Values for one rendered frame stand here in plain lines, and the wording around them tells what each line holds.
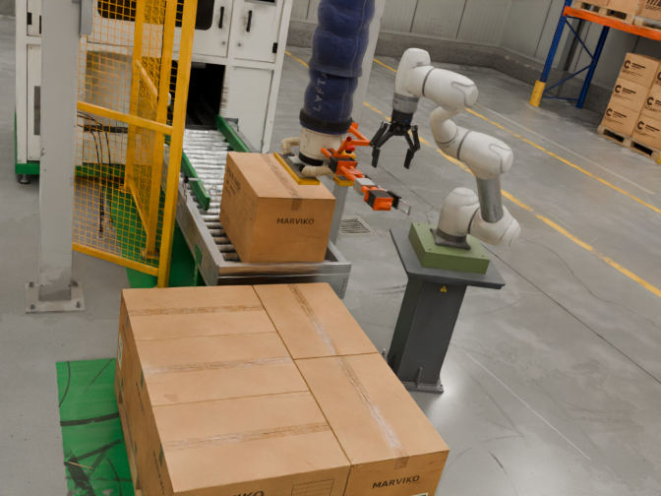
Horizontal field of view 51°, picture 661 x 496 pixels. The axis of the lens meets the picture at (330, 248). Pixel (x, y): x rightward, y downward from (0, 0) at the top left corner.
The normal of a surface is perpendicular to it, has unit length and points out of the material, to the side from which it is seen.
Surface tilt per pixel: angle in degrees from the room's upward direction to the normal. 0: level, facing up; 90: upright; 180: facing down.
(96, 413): 0
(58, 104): 90
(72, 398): 0
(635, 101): 92
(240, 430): 0
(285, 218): 90
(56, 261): 90
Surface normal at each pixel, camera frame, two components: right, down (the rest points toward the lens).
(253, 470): 0.18, -0.88
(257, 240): 0.36, 0.46
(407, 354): 0.10, 0.44
